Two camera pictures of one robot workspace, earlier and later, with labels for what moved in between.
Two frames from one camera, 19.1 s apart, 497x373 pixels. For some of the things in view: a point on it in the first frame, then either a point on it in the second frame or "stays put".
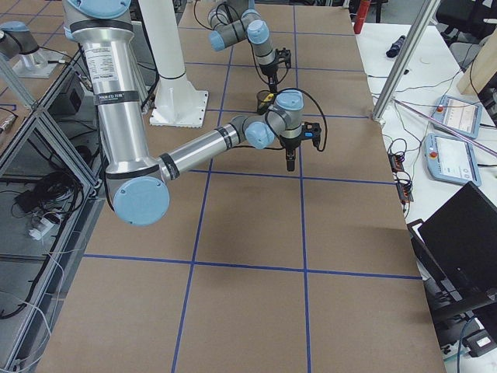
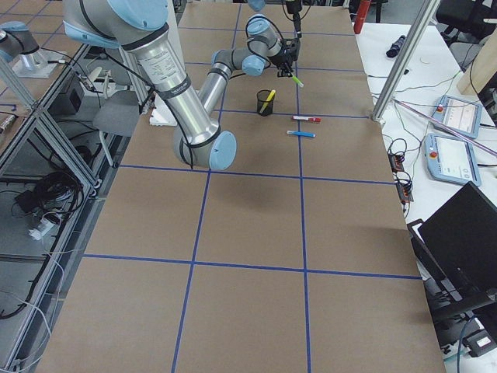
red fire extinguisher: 360,16 stays put
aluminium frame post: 417,36 stays put
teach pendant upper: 460,115 stays put
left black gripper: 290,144 -> 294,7
